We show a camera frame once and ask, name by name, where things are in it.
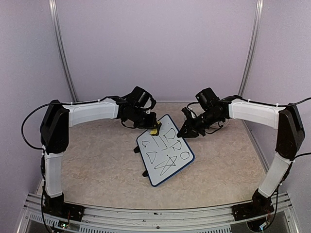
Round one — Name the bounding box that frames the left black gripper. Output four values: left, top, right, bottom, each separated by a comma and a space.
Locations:
127, 107, 159, 130

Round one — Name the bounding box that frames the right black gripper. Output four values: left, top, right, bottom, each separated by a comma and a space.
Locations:
177, 109, 222, 137

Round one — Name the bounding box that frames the blue-framed whiteboard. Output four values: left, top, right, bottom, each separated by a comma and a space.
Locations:
135, 114, 195, 187

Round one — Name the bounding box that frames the yellow whiteboard eraser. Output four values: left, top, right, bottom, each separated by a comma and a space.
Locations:
150, 129, 159, 136

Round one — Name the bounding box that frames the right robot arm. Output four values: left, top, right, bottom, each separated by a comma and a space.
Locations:
177, 88, 305, 219

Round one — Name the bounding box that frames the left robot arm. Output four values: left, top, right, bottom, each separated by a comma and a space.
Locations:
40, 94, 161, 216

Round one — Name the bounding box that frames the blue striped plate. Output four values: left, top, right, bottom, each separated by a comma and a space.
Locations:
218, 119, 230, 129

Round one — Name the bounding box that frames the back aluminium table rail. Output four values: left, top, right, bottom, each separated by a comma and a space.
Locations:
157, 100, 198, 104

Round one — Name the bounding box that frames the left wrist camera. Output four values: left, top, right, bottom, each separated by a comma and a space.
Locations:
125, 86, 156, 111

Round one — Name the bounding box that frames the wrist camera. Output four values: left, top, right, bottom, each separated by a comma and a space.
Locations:
182, 87, 220, 119
125, 86, 156, 111

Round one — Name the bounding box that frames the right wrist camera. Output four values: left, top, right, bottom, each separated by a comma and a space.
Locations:
182, 87, 220, 119

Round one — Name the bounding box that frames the right side table rail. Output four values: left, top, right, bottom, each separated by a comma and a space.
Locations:
242, 120, 270, 174

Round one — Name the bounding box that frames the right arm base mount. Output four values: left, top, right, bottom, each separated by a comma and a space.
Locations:
231, 201, 274, 221

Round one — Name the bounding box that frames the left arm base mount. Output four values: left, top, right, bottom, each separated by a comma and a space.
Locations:
43, 202, 85, 222

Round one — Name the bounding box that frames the right aluminium frame post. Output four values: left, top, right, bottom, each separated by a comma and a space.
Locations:
238, 0, 264, 96

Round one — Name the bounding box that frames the aluminium frame post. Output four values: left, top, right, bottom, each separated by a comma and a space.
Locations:
49, 0, 78, 102
238, 0, 264, 96

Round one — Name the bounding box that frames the left aluminium frame post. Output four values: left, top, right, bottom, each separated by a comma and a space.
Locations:
49, 0, 78, 102

